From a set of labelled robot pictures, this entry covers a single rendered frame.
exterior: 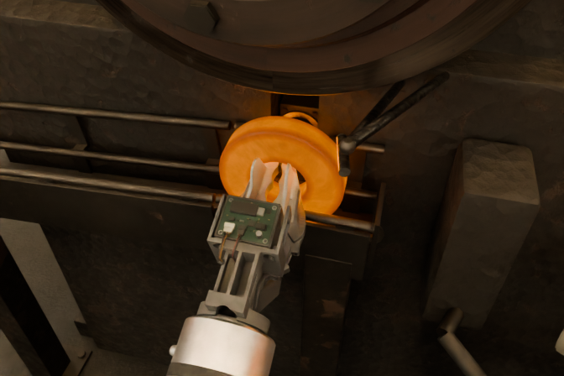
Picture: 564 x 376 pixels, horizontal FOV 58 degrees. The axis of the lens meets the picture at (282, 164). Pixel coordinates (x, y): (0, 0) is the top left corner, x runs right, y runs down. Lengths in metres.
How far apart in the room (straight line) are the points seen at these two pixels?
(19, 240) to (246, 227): 1.26
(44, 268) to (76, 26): 1.00
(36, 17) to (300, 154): 0.38
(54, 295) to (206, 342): 1.07
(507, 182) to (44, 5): 0.60
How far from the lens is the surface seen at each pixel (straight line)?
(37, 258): 1.62
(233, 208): 0.50
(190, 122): 0.68
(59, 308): 1.49
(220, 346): 0.47
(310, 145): 0.56
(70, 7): 0.74
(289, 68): 0.46
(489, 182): 0.56
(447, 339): 0.66
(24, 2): 0.78
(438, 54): 0.46
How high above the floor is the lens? 1.16
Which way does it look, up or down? 42 degrees down
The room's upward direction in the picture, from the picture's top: straight up
